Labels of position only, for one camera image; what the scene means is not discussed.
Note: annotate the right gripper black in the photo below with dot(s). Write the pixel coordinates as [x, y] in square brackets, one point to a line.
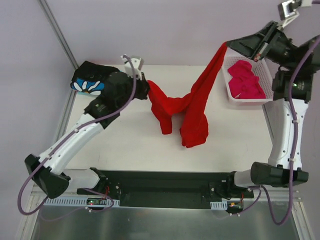
[265, 43]

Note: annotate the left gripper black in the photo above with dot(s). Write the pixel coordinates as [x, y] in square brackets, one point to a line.
[142, 88]

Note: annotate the red t shirt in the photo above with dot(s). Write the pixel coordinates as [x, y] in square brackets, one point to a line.
[195, 127]

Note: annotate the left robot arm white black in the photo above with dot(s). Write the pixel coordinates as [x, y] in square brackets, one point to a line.
[48, 169]

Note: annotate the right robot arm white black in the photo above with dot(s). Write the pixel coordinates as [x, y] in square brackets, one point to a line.
[292, 91]

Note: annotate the white plastic basket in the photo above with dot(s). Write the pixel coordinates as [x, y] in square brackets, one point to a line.
[260, 69]

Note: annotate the folded black flower t shirt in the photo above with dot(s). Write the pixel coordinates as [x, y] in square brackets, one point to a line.
[90, 78]

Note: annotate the crumpled magenta t shirt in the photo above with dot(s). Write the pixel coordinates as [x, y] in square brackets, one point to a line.
[244, 84]

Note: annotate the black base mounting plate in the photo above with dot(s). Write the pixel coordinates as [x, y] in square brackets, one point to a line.
[172, 190]

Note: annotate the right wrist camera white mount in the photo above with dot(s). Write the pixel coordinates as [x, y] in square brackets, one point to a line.
[288, 10]

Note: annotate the left aluminium corner post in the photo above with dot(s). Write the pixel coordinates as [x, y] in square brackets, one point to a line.
[58, 32]

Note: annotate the left white cable duct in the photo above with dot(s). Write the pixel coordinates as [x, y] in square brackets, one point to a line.
[68, 201]

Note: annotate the white cable duct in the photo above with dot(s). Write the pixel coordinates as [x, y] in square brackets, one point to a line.
[219, 205]
[68, 201]

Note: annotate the right white cable duct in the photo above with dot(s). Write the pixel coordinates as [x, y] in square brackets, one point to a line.
[219, 205]

